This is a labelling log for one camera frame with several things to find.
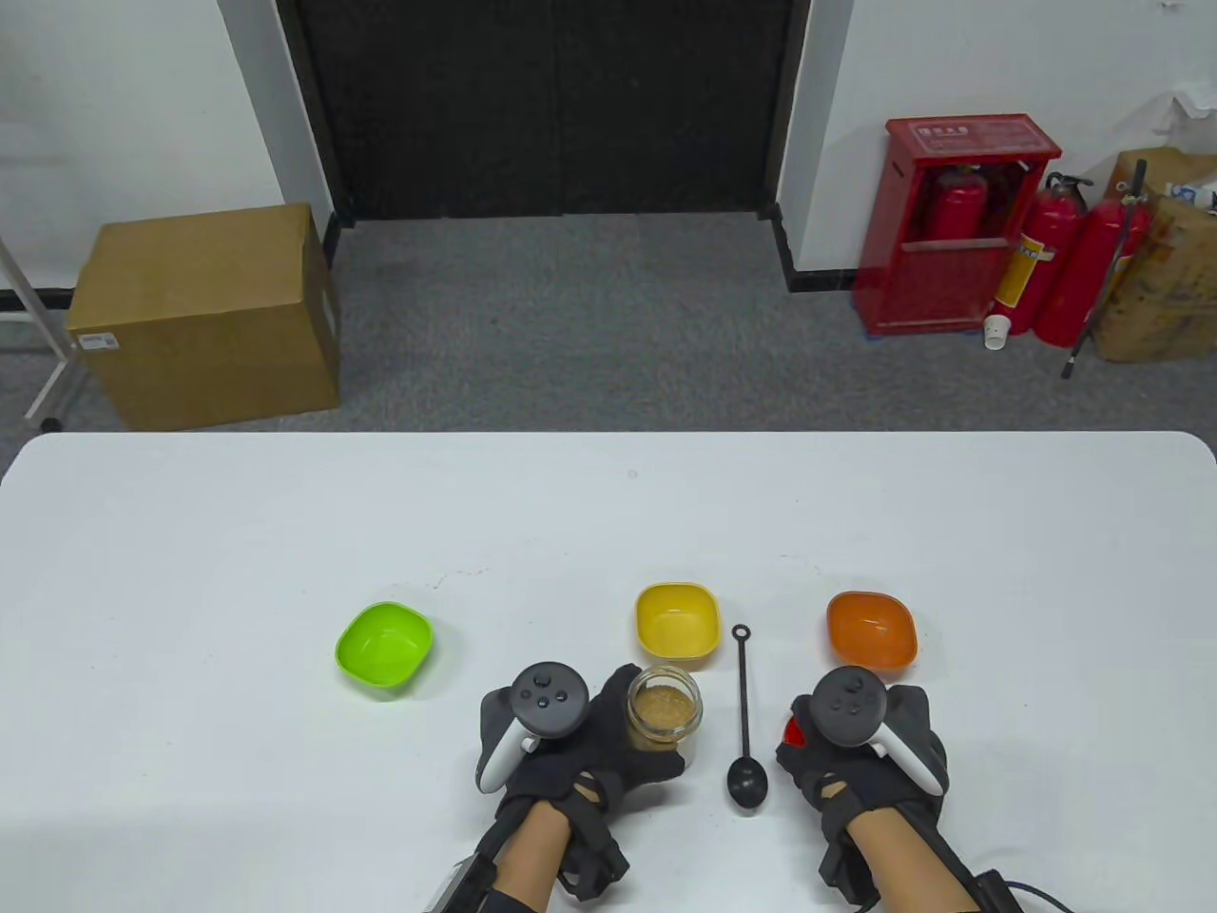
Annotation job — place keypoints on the white paper cup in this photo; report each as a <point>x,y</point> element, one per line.
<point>995,333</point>

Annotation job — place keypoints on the grey handheld controller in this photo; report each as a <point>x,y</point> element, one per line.
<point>848,706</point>
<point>550,701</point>

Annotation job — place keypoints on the clear glass jar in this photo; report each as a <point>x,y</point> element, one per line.
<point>694,732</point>

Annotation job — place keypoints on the orange plastic dish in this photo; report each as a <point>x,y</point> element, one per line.
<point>873,630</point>

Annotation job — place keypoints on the green plastic dish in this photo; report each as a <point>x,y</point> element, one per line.
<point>382,645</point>

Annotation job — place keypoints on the yellow label red fire extinguisher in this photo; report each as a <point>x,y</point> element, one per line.
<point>1041,247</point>

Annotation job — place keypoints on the white blue packet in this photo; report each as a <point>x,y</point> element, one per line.
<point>1188,190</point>

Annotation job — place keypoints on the black double door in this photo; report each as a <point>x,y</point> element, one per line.
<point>542,105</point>

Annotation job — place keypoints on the red jar lid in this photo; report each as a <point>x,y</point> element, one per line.
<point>794,734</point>

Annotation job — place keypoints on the person's left hand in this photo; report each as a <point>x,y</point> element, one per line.
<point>589,761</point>

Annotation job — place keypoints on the grey forearm sensor box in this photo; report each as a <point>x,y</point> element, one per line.
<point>454,886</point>

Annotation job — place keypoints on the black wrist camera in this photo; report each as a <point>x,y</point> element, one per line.
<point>594,861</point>
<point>846,856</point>

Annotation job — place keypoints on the person's right forearm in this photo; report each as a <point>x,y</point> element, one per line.
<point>903,856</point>

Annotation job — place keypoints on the white crumpled plastic sheet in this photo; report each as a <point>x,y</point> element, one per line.
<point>1188,105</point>

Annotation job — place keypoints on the person's left forearm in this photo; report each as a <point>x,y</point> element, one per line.
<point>528,851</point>

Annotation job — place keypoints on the white metal stand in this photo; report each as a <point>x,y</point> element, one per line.
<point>28,319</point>

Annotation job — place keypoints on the plain small cardboard box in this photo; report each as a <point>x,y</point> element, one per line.
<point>1155,164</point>

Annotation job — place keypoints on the person's right hand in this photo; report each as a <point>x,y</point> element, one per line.
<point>837,775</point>

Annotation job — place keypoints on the large brown cardboard box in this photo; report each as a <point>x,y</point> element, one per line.
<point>200,314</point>

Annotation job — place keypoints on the yellow plastic dish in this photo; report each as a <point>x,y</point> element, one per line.
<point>677,626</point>

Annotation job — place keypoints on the worn printed cardboard box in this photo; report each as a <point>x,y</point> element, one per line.
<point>1160,285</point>

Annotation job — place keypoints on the black forearm sensor box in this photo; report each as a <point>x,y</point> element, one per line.
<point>996,894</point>

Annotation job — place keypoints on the red fire extinguisher cabinet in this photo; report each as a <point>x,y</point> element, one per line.
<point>936,281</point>

